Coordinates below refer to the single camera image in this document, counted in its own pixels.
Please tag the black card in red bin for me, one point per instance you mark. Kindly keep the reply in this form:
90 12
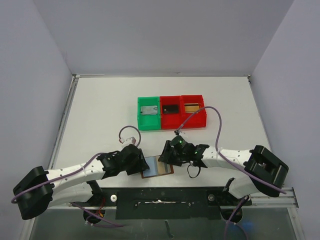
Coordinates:
170 109

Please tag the brown leather card holder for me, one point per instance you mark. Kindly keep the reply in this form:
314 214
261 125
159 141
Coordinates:
152 171

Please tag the aluminium front frame rail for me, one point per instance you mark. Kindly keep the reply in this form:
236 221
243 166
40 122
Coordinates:
120 197

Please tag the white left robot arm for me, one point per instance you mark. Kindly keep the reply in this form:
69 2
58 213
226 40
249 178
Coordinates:
41 189

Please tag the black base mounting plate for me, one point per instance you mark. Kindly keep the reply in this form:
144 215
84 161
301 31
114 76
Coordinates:
170 212

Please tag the red plastic bin right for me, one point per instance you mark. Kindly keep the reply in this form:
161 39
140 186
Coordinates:
199 119

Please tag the silver card in green bin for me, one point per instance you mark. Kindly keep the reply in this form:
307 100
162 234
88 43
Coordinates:
149 110

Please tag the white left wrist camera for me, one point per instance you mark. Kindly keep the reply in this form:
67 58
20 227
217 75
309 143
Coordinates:
128 141

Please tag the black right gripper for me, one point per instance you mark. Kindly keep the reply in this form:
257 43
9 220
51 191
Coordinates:
165 154

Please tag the green plastic bin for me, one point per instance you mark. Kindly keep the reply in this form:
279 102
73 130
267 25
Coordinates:
148 122

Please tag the striped gold card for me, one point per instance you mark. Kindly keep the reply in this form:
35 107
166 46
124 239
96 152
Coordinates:
164 168

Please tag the red plastic bin middle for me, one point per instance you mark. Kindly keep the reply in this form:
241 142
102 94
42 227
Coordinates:
170 121

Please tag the red plastic bin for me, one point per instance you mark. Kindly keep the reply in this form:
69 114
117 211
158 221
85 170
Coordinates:
170 121
199 119

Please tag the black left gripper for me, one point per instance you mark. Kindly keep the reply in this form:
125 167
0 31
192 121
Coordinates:
140 165

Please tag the aluminium left frame rail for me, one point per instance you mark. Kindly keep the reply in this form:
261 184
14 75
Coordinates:
64 120

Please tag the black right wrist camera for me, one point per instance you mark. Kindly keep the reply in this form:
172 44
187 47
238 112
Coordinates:
178 143

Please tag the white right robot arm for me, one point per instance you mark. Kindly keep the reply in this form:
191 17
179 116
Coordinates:
263 171

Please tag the aluminium frame rail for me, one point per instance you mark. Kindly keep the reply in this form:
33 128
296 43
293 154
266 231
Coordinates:
120 197
64 120

